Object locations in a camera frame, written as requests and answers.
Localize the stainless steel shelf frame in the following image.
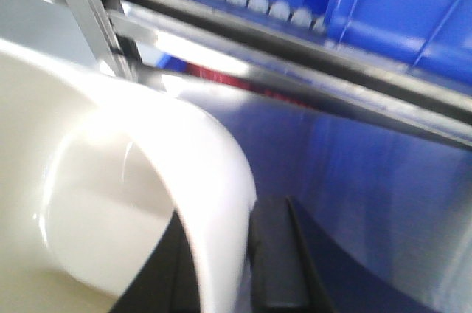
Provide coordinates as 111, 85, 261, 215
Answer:
21, 0, 472, 151

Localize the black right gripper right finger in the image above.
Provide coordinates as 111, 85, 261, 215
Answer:
249, 197, 430, 312

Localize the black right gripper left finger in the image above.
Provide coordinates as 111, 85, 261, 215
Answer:
111, 212, 201, 312

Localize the white plastic bin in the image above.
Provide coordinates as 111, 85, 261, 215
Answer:
1, 41, 256, 312

